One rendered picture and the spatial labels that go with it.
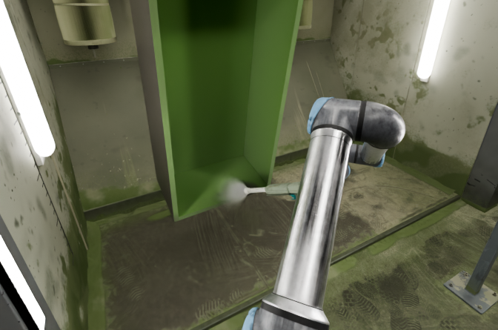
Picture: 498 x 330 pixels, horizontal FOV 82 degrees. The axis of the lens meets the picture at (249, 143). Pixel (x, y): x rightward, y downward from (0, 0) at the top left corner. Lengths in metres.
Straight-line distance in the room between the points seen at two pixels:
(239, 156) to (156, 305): 1.00
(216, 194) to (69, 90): 1.47
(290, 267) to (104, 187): 1.89
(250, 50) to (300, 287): 1.25
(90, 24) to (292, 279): 1.95
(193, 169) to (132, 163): 0.67
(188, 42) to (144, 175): 1.26
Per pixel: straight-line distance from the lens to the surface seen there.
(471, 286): 2.14
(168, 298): 1.83
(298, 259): 0.69
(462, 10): 2.68
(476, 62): 2.63
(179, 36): 1.44
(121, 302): 1.90
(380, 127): 0.84
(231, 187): 1.55
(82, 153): 2.43
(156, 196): 2.41
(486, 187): 2.79
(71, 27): 2.24
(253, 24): 1.59
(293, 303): 0.67
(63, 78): 2.59
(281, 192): 1.30
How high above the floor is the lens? 1.49
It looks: 26 degrees down
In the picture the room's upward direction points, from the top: 1 degrees counter-clockwise
